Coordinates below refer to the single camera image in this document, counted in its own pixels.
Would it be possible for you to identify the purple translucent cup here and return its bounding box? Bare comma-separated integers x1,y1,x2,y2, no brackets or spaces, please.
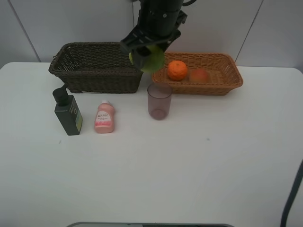
147,83,172,120

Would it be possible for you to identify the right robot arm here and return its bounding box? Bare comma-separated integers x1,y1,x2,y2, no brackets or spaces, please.
120,0,195,72

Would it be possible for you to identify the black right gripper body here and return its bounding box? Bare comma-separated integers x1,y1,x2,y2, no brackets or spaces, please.
120,9,187,56

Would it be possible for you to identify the green mango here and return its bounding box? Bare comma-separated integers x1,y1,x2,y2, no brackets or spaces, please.
128,45,165,73

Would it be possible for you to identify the dark brown wicker basket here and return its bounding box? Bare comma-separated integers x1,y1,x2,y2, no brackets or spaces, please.
49,42,143,94

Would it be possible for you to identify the dark green pump bottle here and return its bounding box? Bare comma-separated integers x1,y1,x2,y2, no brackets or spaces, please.
53,85,83,136

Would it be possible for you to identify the pink detergent bottle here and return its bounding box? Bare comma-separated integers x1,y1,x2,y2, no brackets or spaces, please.
94,100,115,134

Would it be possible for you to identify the orange tangerine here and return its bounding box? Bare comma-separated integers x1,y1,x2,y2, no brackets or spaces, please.
167,61,188,81

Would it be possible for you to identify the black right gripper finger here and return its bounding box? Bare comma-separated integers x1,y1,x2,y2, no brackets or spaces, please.
131,47,152,70

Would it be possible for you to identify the red peach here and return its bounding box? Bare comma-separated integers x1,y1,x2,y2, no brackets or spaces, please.
189,69,209,83

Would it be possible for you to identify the orange wicker basket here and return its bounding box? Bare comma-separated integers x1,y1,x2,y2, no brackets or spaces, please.
152,52,243,96

